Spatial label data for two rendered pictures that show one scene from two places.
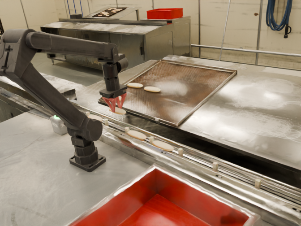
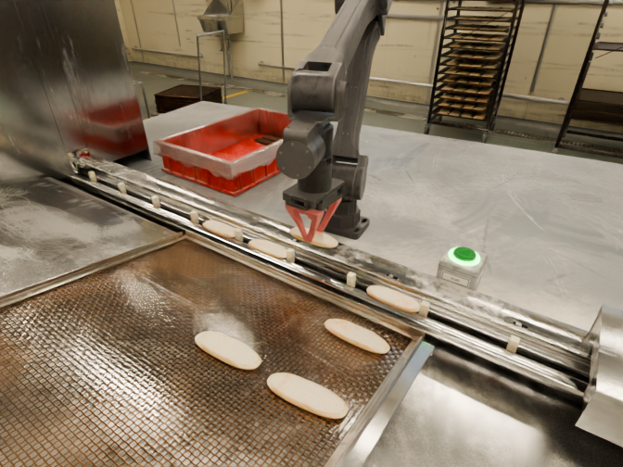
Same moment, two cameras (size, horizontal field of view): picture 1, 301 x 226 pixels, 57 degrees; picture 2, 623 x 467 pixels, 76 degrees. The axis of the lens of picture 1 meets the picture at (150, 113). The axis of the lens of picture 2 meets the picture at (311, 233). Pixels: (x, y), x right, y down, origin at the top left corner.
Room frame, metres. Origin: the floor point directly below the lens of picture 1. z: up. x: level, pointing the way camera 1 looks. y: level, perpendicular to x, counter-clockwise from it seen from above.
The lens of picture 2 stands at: (1.67, 0.02, 1.32)
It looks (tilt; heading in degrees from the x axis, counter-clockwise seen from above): 32 degrees down; 169
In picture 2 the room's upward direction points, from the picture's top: straight up
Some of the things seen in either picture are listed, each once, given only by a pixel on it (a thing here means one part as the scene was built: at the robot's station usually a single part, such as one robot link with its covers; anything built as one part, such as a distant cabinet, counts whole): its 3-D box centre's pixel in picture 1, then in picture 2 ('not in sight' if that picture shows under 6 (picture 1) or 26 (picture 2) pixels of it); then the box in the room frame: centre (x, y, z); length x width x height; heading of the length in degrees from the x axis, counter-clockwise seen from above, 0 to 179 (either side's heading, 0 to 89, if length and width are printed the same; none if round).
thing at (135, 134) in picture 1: (136, 134); (268, 247); (0.98, 0.06, 0.86); 0.10 x 0.04 x 0.01; 45
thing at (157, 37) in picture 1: (111, 40); not in sight; (5.27, 0.60, 0.51); 3.00 x 1.26 x 1.03; 45
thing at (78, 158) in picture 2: not in sight; (80, 160); (0.49, -0.42, 0.90); 0.06 x 0.01 x 0.06; 135
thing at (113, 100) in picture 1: (113, 100); (315, 212); (1.06, 0.15, 0.98); 0.07 x 0.07 x 0.09; 45
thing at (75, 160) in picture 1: (85, 152); (341, 211); (0.87, 0.25, 0.86); 0.12 x 0.09 x 0.08; 51
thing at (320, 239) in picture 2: (117, 110); (312, 235); (1.07, 0.14, 0.93); 0.10 x 0.04 x 0.01; 46
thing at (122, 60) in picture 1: (113, 58); (310, 127); (1.10, 0.13, 1.14); 0.11 x 0.09 x 0.12; 152
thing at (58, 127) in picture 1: (63, 126); (457, 281); (1.14, 0.41, 0.84); 0.08 x 0.08 x 0.11; 45
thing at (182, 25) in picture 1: (166, 43); not in sight; (4.84, -0.39, 0.44); 0.70 x 0.55 x 0.87; 45
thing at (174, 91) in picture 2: not in sight; (189, 81); (-2.79, -0.38, 0.46); 0.66 x 0.60 x 0.93; 62
